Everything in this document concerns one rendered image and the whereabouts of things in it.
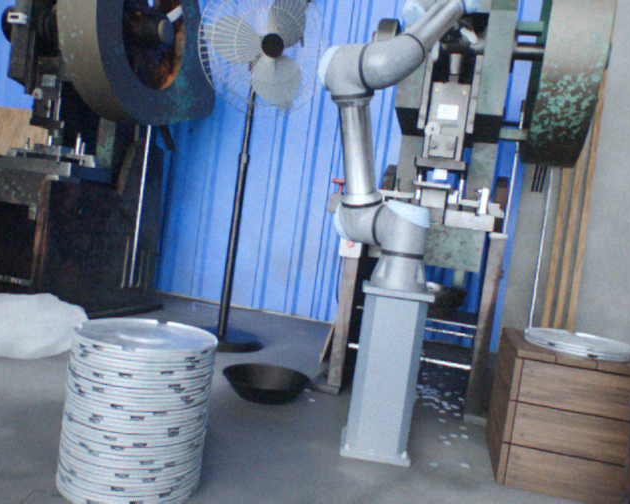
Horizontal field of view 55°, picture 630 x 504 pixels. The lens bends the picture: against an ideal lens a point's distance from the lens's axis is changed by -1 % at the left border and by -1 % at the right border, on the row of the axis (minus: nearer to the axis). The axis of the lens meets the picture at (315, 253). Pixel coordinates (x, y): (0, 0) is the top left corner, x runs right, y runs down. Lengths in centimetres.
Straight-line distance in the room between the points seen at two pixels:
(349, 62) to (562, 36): 77
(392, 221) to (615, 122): 223
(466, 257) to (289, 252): 173
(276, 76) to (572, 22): 123
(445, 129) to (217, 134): 188
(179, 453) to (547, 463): 91
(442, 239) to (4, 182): 188
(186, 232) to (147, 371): 277
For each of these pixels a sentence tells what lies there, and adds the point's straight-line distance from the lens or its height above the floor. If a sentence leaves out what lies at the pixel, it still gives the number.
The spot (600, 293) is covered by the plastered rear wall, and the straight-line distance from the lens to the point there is 360.
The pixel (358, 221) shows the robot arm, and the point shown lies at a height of 61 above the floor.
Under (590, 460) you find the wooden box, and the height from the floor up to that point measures 11.
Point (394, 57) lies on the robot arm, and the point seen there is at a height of 101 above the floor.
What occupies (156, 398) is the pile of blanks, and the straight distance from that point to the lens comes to 121.
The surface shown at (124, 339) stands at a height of 31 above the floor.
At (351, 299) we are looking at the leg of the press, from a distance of 213.
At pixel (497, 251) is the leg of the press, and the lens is 208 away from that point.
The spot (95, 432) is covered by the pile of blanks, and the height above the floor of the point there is 15.
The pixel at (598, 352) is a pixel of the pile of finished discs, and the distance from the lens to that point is 170.
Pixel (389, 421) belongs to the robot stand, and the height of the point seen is 11.
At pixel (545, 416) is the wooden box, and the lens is 165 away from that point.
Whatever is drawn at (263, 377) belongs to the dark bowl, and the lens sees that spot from 217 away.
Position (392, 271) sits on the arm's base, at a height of 50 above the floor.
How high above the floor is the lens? 60
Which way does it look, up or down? 3 degrees down
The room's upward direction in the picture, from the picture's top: 8 degrees clockwise
